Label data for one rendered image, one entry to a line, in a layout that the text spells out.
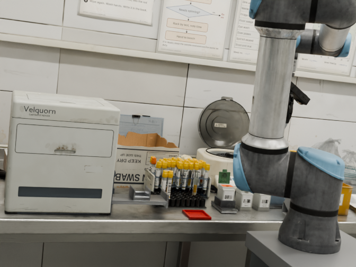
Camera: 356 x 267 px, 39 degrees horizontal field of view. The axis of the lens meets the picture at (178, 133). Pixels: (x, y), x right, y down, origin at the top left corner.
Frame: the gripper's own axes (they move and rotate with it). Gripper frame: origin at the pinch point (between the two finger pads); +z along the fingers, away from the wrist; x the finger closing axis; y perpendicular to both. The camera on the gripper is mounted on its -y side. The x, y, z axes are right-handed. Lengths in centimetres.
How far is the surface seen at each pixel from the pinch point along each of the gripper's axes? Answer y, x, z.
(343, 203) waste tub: -21.9, 10.4, 21.1
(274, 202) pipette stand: -0.5, 1.9, 23.4
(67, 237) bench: 69, 11, 31
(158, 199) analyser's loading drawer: 42.9, 7.8, 21.2
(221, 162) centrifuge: 11.5, -16.9, 14.6
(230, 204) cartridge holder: 18.6, 7.0, 22.7
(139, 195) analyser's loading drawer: 48, 4, 21
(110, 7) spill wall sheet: 49, -53, -37
